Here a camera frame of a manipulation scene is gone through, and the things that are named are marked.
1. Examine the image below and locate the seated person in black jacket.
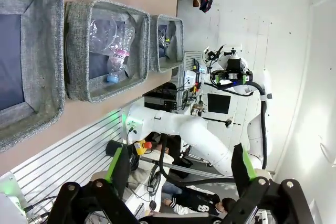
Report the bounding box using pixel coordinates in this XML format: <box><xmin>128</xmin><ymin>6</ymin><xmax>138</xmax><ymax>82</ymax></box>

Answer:
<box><xmin>161</xmin><ymin>186</ymin><xmax>237</xmax><ymax>216</ymax></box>

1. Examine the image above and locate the grey fabric basket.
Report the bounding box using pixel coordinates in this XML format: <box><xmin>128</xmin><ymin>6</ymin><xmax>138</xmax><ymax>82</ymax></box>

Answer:
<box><xmin>149</xmin><ymin>14</ymin><xmax>184</xmax><ymax>73</ymax></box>
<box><xmin>64</xmin><ymin>0</ymin><xmax>151</xmax><ymax>103</ymax></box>
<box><xmin>0</xmin><ymin>0</ymin><xmax>66</xmax><ymax>154</ymax></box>

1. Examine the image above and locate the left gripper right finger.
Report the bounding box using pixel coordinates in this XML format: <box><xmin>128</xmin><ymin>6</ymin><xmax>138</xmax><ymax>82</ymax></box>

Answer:
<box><xmin>223</xmin><ymin>142</ymin><xmax>316</xmax><ymax>224</ymax></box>

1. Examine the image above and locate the yellow red emergency stop button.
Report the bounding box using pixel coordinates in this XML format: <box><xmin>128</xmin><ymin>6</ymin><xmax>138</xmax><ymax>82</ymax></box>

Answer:
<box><xmin>135</xmin><ymin>141</ymin><xmax>153</xmax><ymax>155</ymax></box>

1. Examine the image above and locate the clear plastic water bottle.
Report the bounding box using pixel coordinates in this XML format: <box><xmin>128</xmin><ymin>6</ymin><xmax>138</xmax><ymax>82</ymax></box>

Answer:
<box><xmin>106</xmin><ymin>26</ymin><xmax>136</xmax><ymax>83</ymax></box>

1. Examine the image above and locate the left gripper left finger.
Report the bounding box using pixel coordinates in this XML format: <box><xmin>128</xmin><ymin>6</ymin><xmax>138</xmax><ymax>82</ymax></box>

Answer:
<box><xmin>46</xmin><ymin>144</ymin><xmax>140</xmax><ymax>224</ymax></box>

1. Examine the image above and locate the aluminium slotted mounting plate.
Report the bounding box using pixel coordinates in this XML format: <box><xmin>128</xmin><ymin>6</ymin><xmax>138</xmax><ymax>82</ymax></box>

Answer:
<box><xmin>0</xmin><ymin>104</ymin><xmax>132</xmax><ymax>214</ymax></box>

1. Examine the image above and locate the right arm black cable bundle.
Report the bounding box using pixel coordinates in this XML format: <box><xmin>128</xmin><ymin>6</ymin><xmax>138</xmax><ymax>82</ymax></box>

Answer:
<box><xmin>203</xmin><ymin>81</ymin><xmax>270</xmax><ymax>171</ymax></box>

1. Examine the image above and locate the seated person in white hoodie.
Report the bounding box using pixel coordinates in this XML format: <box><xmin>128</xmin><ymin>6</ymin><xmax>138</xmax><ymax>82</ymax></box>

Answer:
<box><xmin>128</xmin><ymin>147</ymin><xmax>174</xmax><ymax>190</ymax></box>

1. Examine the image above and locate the clear plastic cup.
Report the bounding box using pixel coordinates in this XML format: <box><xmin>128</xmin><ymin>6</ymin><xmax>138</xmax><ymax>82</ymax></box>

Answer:
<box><xmin>89</xmin><ymin>16</ymin><xmax>118</xmax><ymax>54</ymax></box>

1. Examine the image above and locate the crushed black green can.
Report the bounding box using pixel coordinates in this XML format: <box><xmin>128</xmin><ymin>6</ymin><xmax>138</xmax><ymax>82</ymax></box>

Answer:
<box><xmin>158</xmin><ymin>31</ymin><xmax>172</xmax><ymax>58</ymax></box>

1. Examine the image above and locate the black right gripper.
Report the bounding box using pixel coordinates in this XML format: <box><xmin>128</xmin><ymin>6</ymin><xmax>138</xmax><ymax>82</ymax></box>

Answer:
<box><xmin>212</xmin><ymin>69</ymin><xmax>253</xmax><ymax>86</ymax></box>

